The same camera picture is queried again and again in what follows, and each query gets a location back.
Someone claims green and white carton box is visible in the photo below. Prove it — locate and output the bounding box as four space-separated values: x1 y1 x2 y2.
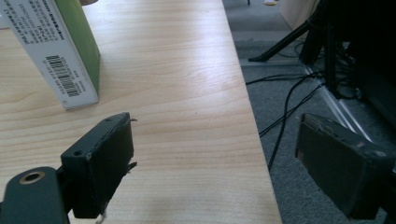
0 0 102 111

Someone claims aluminium floor rail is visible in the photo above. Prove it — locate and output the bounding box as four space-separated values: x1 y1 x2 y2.
301 63 373 143

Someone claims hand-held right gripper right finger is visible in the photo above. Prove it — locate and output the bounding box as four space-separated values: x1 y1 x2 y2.
295 113 396 220

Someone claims beige wooden furniture panel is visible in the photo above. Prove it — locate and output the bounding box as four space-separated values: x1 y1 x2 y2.
280 0 321 31

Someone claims black tripod stand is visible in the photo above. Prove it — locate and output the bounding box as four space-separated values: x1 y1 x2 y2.
247 0 340 94

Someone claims black floor cable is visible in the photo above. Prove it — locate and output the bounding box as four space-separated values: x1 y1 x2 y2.
259 81 326 138
245 71 326 86
267 74 316 172

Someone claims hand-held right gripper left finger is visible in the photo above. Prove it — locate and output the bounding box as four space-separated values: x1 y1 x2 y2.
60 111 138 219

